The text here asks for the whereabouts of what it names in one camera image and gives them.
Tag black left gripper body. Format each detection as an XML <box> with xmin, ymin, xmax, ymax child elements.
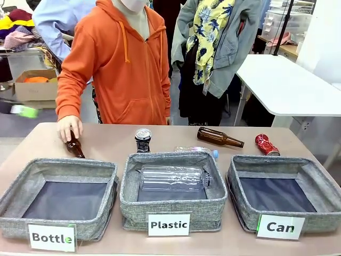
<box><xmin>0</xmin><ymin>99</ymin><xmax>14</xmax><ymax>114</ymax></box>

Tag brown glass beer bottle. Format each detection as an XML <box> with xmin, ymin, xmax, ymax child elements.
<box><xmin>197</xmin><ymin>126</ymin><xmax>245</xmax><ymax>149</ymax></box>
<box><xmin>66</xmin><ymin>130</ymin><xmax>86</xmax><ymax>159</ymax></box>

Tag dark blue crushed can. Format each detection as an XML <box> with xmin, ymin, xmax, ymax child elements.
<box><xmin>134</xmin><ymin>128</ymin><xmax>152</xmax><ymax>154</ymax></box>

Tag small clear plastic bottle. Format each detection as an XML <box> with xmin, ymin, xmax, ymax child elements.
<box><xmin>174</xmin><ymin>145</ymin><xmax>220</xmax><ymax>160</ymax></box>

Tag red crushed can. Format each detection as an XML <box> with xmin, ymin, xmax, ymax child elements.
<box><xmin>255</xmin><ymin>133</ymin><xmax>281</xmax><ymax>157</ymax></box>

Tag orange sleeved right forearm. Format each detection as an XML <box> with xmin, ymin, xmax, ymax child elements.
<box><xmin>55</xmin><ymin>69</ymin><xmax>88</xmax><ymax>123</ymax></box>

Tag grey fabric basket bottle label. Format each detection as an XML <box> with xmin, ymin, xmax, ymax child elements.
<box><xmin>0</xmin><ymin>157</ymin><xmax>120</xmax><ymax>242</ymax></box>

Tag grey fabric basket plastic label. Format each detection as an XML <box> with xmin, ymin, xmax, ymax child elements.
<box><xmin>119</xmin><ymin>151</ymin><xmax>229</xmax><ymax>232</ymax></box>

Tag grey fabric basket can label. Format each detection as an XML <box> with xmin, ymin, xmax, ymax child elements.
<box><xmin>226</xmin><ymin>154</ymin><xmax>341</xmax><ymax>233</ymax></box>

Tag white Can sign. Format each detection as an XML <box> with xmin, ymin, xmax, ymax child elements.
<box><xmin>256</xmin><ymin>214</ymin><xmax>306</xmax><ymax>240</ymax></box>

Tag orange hoodie person's right hand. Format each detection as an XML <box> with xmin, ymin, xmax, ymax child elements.
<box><xmin>56</xmin><ymin>115</ymin><xmax>84</xmax><ymax>143</ymax></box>

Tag cardboard box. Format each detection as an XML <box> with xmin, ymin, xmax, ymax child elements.
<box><xmin>12</xmin><ymin>69</ymin><xmax>59</xmax><ymax>109</ymax></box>

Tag orange cloth in box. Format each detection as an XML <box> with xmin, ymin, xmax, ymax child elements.
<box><xmin>23</xmin><ymin>76</ymin><xmax>50</xmax><ymax>83</ymax></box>

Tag pile of colourful clothes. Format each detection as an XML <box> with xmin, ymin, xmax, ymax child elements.
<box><xmin>0</xmin><ymin>9</ymin><xmax>45</xmax><ymax>51</ymax></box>

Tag person in blue shirt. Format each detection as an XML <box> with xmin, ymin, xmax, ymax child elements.
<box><xmin>31</xmin><ymin>0</ymin><xmax>98</xmax><ymax>62</ymax></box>

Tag person in orange hoodie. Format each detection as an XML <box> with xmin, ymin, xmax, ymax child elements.
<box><xmin>55</xmin><ymin>0</ymin><xmax>172</xmax><ymax>125</ymax></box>

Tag white Bottle sign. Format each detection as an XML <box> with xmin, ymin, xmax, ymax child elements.
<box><xmin>28</xmin><ymin>223</ymin><xmax>78</xmax><ymax>253</ymax></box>

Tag white face mask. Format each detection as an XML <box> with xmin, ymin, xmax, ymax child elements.
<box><xmin>111</xmin><ymin>0</ymin><xmax>150</xmax><ymax>13</ymax></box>

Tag large clear plastic bottle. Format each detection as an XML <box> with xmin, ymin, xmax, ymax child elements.
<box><xmin>140</xmin><ymin>164</ymin><xmax>214</xmax><ymax>192</ymax></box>

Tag white Plastic sign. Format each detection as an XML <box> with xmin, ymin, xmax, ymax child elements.
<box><xmin>147</xmin><ymin>213</ymin><xmax>191</xmax><ymax>237</ymax></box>

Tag white side table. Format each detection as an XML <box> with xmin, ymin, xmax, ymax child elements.
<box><xmin>236</xmin><ymin>54</ymin><xmax>341</xmax><ymax>126</ymax></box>

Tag pink cloth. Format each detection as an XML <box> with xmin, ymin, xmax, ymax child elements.
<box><xmin>267</xmin><ymin>31</ymin><xmax>296</xmax><ymax>47</ymax></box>

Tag wooden desk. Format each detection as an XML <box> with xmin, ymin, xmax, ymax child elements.
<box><xmin>258</xmin><ymin>36</ymin><xmax>299</xmax><ymax>58</ymax></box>

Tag black pole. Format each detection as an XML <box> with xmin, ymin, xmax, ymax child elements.
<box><xmin>273</xmin><ymin>0</ymin><xmax>295</xmax><ymax>56</ymax></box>

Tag clear plastic storage drawers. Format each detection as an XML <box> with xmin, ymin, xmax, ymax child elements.
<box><xmin>262</xmin><ymin>9</ymin><xmax>312</xmax><ymax>41</ymax></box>

